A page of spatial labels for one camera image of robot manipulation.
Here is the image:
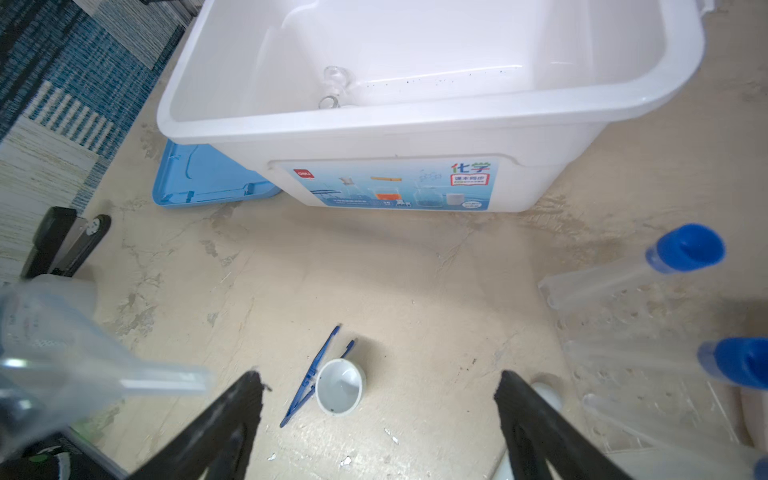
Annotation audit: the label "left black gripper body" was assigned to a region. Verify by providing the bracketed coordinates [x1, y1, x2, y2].
[0, 383, 127, 480]

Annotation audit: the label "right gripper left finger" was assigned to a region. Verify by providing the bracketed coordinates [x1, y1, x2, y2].
[129, 370, 265, 479]

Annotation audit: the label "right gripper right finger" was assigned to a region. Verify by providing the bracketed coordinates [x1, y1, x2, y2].
[494, 370, 629, 479]

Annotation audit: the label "blue-capped test tube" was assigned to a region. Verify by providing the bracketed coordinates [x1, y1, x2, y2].
[582, 394, 767, 479]
[538, 223, 726, 311]
[563, 337, 767, 391]

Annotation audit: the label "white plastic storage bin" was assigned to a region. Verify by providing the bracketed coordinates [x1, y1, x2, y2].
[157, 1, 715, 212]

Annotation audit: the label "white ceramic pestle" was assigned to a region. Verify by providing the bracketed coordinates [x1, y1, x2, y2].
[491, 382, 563, 480]

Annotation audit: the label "blue plastic tweezers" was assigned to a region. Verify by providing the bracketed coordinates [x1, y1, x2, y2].
[279, 325, 356, 428]

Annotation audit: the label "small white mortar bowl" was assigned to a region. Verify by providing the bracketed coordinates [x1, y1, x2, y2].
[315, 358, 367, 416]

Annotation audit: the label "black stapler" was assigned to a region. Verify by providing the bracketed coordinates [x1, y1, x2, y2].
[20, 206, 112, 280]

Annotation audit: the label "pink calculator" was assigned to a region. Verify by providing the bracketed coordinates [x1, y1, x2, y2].
[740, 388, 767, 451]

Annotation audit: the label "blue plastic bin lid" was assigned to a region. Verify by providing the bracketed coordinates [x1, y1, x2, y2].
[152, 140, 281, 208]

